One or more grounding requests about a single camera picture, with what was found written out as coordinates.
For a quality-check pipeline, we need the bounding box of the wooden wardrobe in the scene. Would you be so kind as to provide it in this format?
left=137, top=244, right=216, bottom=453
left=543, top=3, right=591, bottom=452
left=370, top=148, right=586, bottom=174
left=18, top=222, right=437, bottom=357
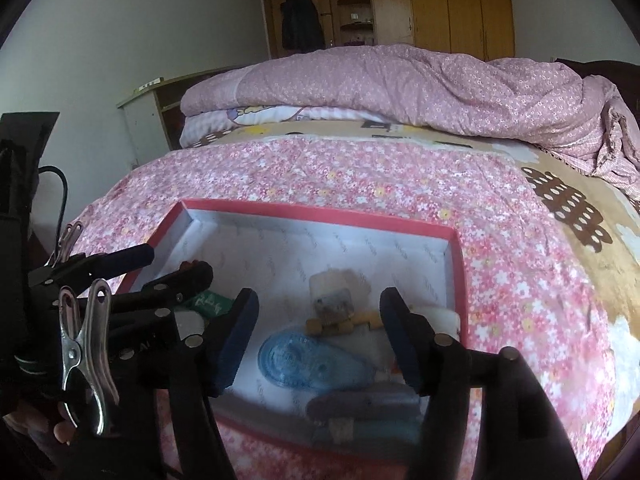
left=262, top=0, right=515, bottom=61

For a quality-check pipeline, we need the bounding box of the pink folded quilt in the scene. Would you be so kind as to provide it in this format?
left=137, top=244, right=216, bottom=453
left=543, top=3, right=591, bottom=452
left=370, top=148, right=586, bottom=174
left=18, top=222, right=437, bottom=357
left=180, top=44, right=639, bottom=200

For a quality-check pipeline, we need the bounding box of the cartoon print pillow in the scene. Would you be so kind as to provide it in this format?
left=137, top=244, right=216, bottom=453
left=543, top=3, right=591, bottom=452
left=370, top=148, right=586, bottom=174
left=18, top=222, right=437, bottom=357
left=179, top=105, right=395, bottom=148

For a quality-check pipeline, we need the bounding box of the white bedside cabinet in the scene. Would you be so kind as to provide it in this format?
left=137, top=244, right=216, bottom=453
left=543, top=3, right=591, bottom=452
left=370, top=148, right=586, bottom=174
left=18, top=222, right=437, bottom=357
left=117, top=66, right=233, bottom=168

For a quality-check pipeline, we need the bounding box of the silver metal clip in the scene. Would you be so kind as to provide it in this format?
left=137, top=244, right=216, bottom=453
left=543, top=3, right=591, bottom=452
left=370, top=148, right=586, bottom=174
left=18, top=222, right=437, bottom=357
left=58, top=278, right=119, bottom=437

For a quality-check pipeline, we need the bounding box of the white plastic jar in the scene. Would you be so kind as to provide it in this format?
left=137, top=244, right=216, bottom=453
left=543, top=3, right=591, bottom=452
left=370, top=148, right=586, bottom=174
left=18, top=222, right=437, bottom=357
left=413, top=306, right=460, bottom=340

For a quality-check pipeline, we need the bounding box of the blue curved handle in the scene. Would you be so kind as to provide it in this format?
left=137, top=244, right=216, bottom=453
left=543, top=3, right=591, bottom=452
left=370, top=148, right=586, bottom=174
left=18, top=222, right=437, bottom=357
left=311, top=417, right=421, bottom=448

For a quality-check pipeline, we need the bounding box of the colourful cartoon figure toy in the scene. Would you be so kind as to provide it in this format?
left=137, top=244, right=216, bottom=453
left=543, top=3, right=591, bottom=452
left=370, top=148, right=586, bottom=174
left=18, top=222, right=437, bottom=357
left=175, top=260, right=232, bottom=321

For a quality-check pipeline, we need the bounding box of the white wall plug adapter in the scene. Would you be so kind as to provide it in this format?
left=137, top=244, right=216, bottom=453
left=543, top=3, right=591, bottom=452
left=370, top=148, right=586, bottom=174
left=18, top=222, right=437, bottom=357
left=309, top=268, right=371, bottom=325

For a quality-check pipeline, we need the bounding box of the purple grey curved handle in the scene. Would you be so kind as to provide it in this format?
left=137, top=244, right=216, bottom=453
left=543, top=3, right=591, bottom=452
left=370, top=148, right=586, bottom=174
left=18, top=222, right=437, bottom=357
left=306, top=382, right=421, bottom=422

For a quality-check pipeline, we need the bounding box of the blue correction tape dispenser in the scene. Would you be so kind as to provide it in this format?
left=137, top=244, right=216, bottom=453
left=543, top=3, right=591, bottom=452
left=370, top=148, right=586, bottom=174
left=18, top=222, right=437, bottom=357
left=257, top=332, right=378, bottom=393

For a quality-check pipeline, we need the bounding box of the person's hand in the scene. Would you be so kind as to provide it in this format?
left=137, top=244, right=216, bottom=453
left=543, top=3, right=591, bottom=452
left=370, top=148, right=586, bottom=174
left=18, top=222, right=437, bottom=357
left=3, top=403, right=76, bottom=445

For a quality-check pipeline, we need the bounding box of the dark wooden headboard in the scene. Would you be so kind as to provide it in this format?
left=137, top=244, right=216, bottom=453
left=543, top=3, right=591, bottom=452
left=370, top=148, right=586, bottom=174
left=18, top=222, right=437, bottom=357
left=556, top=58, right=640, bottom=96

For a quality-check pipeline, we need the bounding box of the beige wooden block strip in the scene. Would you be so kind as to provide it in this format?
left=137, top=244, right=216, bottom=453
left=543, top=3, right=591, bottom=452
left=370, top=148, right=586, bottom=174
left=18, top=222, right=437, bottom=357
left=305, top=311, right=383, bottom=337

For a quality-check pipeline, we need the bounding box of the white earbuds case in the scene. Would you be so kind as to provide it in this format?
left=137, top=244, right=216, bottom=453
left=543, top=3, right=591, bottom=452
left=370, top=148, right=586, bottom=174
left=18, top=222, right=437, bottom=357
left=174, top=309, right=205, bottom=340

